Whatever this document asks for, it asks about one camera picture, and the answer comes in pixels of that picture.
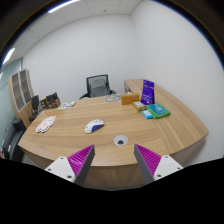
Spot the green flat box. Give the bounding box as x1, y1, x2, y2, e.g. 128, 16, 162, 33
146, 103, 170, 119

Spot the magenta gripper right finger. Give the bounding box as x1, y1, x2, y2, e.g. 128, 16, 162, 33
134, 144, 182, 184

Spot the white and blue computer mouse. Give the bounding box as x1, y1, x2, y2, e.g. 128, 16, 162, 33
84, 119, 104, 134

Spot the round grey coaster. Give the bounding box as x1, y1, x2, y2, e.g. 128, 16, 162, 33
104, 94, 121, 103

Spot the small blue box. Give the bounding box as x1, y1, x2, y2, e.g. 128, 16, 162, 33
142, 110, 153, 119

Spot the small tan box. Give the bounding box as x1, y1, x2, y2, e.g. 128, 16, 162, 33
132, 101, 146, 111

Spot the black chair at left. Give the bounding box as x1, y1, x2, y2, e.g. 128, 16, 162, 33
2, 119, 26, 162

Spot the orange cardboard box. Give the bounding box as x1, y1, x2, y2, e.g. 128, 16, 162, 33
121, 93, 139, 105

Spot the white green leaflet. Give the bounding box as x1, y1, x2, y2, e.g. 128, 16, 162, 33
58, 101, 77, 109

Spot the white pink mouse pad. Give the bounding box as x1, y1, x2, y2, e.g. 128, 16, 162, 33
36, 116, 56, 133

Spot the wooden bookshelf cabinet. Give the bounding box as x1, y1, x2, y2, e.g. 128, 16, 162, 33
8, 69, 34, 128

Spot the purple standing card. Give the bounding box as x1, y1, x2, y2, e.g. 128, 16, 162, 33
141, 80, 155, 105

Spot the grey cable grommet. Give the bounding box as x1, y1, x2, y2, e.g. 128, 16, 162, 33
114, 135, 128, 146

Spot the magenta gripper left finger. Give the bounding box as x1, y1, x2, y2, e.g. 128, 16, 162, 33
46, 145, 95, 186

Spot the wooden office desk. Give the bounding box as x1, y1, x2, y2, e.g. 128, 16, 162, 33
19, 86, 208, 190

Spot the black mesh office chair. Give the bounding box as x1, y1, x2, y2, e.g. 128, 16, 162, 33
80, 74, 115, 99

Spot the black desk organiser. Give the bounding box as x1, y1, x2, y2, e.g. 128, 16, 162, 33
40, 93, 61, 110

